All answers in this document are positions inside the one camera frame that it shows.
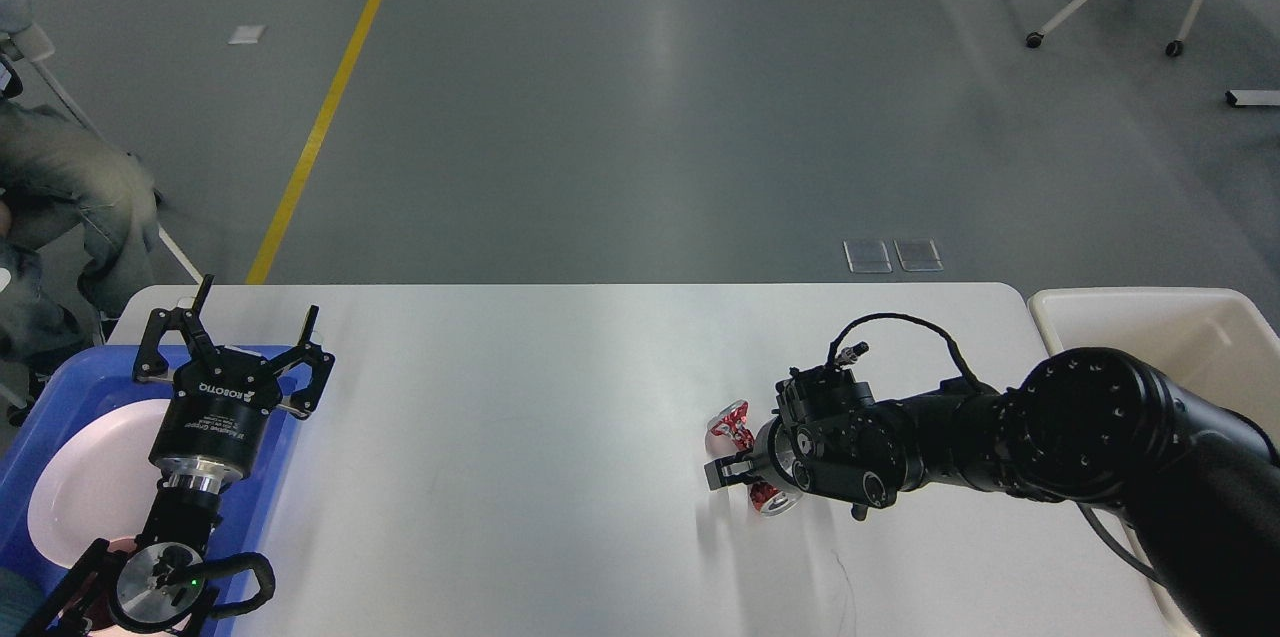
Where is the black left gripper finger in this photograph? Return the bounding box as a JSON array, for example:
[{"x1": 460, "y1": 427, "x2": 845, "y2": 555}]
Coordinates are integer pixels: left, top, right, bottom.
[
  {"x1": 262, "y1": 304, "x2": 334, "y2": 420},
  {"x1": 131, "y1": 274, "x2": 223, "y2": 386}
]

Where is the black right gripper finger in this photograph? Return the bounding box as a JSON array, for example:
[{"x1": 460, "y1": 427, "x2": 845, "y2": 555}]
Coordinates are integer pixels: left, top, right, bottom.
[{"x1": 704, "y1": 455, "x2": 762, "y2": 491}]

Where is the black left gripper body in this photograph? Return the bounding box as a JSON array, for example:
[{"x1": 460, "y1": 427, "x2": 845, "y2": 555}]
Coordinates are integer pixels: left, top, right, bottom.
[{"x1": 148, "y1": 367, "x2": 283, "y2": 485}]

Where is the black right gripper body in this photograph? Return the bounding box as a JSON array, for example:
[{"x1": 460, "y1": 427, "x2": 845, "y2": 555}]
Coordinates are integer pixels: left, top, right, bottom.
[{"x1": 751, "y1": 417, "x2": 801, "y2": 494}]

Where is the crushed red soda can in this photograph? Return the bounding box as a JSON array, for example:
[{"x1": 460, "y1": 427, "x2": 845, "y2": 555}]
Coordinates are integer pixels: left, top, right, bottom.
[{"x1": 707, "y1": 400, "x2": 797, "y2": 517}]

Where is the pink plate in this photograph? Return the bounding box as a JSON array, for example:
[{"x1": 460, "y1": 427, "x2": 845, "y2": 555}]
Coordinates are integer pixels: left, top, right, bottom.
[{"x1": 27, "y1": 399, "x2": 168, "y2": 568}]

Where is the pink ribbed mug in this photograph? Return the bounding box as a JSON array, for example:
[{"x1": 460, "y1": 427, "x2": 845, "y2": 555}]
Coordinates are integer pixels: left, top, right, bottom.
[{"x1": 64, "y1": 537, "x2": 136, "y2": 636}]

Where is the grey green mug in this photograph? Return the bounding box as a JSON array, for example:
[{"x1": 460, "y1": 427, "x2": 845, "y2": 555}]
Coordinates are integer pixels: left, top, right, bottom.
[{"x1": 0, "y1": 568, "x2": 46, "y2": 636}]

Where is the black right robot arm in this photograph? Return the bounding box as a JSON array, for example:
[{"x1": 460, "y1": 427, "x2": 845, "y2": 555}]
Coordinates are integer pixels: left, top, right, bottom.
[{"x1": 705, "y1": 333, "x2": 1279, "y2": 636}]

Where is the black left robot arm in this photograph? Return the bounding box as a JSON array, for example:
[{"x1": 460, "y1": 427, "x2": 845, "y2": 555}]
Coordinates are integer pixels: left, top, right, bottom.
[{"x1": 18, "y1": 276, "x2": 335, "y2": 636}]

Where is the blue plastic tray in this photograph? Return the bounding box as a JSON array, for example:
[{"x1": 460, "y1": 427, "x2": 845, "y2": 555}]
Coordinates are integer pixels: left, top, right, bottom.
[{"x1": 0, "y1": 345, "x2": 314, "y2": 637}]

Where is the clear floor plate left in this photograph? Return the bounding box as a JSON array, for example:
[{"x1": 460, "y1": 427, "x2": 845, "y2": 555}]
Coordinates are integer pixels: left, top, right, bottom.
[{"x1": 844, "y1": 239, "x2": 893, "y2": 274}]

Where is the clear floor plate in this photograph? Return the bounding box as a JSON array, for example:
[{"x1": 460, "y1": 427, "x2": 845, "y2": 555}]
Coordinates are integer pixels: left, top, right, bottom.
[
  {"x1": 893, "y1": 239, "x2": 945, "y2": 272},
  {"x1": 844, "y1": 239, "x2": 893, "y2": 274}
]

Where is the clear floor plate right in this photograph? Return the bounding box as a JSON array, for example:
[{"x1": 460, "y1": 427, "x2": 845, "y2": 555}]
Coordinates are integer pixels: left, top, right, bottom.
[{"x1": 893, "y1": 239, "x2": 945, "y2": 272}]

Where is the beige plastic bin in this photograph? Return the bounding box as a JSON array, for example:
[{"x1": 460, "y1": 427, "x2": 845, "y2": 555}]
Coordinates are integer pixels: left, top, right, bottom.
[{"x1": 1029, "y1": 289, "x2": 1280, "y2": 637}]

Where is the white bar base right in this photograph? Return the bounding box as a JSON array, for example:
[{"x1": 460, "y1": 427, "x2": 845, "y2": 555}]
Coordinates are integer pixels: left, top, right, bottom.
[{"x1": 1225, "y1": 90, "x2": 1280, "y2": 107}]

